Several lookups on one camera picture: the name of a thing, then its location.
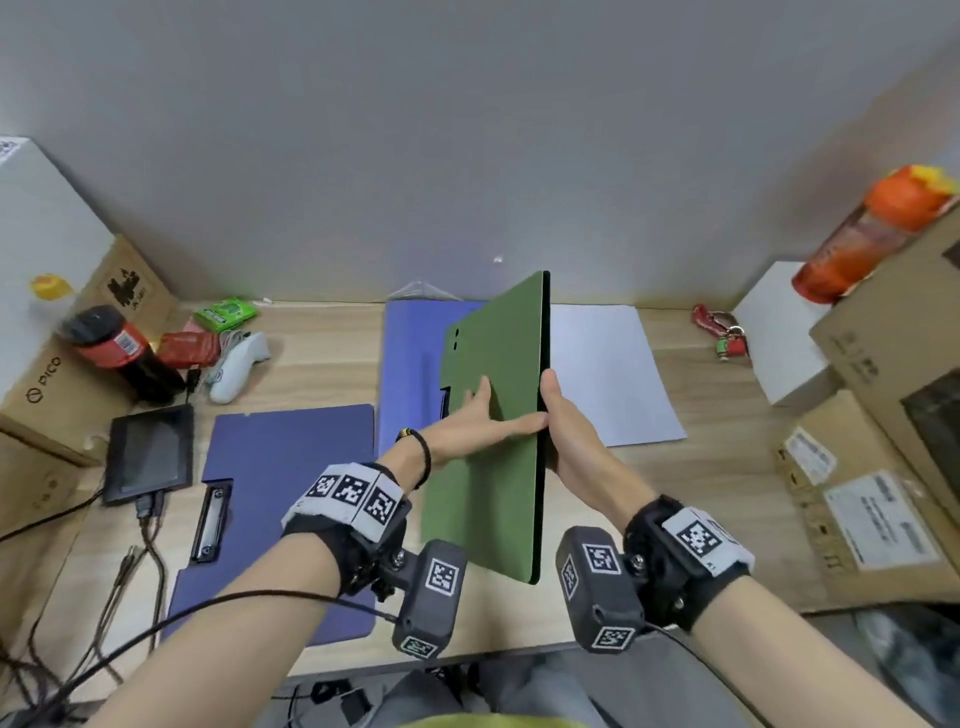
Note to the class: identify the person's right hand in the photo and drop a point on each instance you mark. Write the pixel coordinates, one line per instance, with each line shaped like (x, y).
(585, 457)

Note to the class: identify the person's left hand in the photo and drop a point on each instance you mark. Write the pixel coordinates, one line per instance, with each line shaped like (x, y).
(465, 427)

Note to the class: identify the tidy white paper stack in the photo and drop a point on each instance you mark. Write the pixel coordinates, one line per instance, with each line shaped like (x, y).
(607, 375)

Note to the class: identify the blue plastic folder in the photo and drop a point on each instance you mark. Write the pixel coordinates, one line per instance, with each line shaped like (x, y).
(409, 360)

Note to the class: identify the green paper folder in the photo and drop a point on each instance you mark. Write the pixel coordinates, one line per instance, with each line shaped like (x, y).
(495, 337)

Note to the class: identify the dark navy folder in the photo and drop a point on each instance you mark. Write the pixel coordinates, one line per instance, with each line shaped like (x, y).
(300, 465)

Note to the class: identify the person's right forearm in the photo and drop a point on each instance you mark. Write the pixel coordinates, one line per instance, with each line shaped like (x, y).
(802, 667)

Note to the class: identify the person's left forearm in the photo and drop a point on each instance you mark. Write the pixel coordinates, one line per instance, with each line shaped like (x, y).
(217, 652)

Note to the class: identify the person's yellow shirt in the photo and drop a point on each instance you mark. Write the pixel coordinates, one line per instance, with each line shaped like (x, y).
(465, 723)

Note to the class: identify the clear tape piece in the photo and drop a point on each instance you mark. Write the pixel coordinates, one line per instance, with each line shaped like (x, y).
(424, 291)

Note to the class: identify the small white box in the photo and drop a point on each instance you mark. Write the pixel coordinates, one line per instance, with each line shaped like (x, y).
(780, 337)

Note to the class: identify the white handheld controller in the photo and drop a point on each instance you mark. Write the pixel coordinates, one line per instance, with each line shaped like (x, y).
(236, 371)

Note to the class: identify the flat cardboard box with labels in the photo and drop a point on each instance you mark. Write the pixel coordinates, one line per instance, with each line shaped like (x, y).
(847, 435)

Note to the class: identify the green gum packet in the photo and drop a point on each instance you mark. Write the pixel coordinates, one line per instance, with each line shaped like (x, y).
(225, 315)

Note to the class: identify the red snack packet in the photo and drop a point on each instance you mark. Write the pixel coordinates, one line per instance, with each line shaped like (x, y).
(187, 350)

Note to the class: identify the small black tablet screen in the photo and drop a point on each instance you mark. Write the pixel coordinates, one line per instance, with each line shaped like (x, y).
(148, 454)

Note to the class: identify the large cardboard box with window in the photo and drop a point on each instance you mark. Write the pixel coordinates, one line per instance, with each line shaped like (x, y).
(885, 330)

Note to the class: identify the orange drink bottle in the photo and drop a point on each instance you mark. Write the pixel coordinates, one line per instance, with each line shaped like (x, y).
(862, 240)

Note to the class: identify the red can with black lid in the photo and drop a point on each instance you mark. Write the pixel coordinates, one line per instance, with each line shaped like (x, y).
(112, 345)

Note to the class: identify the yellow bottle cap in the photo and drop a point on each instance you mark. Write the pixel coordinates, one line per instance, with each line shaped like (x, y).
(51, 288)

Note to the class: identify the plain brown cardboard box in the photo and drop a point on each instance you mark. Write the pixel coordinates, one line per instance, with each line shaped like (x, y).
(34, 510)

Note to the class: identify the brown box with white top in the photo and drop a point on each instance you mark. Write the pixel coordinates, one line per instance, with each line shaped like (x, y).
(45, 240)

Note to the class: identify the black wrist camera with markers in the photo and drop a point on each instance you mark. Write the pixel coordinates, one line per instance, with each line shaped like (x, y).
(592, 592)
(431, 600)

